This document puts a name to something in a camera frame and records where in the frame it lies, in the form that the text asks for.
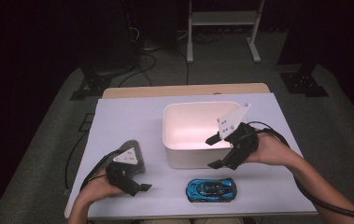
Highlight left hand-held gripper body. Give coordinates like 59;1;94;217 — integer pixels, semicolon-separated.
105;147;143;198

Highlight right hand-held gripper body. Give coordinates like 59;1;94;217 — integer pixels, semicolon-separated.
216;103;260;171

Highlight white plastic bin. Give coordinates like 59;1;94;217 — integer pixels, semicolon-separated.
162;101;250;170

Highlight blue toy car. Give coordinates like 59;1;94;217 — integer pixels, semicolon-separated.
186;176;238;203

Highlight person's left hand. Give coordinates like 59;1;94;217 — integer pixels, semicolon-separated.
78;175;125;206

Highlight person's right hand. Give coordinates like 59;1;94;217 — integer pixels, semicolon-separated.
245;133;301;169

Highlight wooden table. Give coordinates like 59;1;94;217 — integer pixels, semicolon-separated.
64;82;320;221

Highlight black stand base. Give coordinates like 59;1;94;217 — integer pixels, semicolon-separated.
278;63;330;98
69;66;135;101

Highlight white metal stand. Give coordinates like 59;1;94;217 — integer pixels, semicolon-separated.
186;0;266;64

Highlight left hand-held gripper cable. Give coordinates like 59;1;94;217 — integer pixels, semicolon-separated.
79;149;120;192

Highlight thin black cable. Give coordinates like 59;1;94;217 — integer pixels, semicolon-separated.
64;130;90;190

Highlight black floor cables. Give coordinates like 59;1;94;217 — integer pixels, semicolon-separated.
117;24;191;88

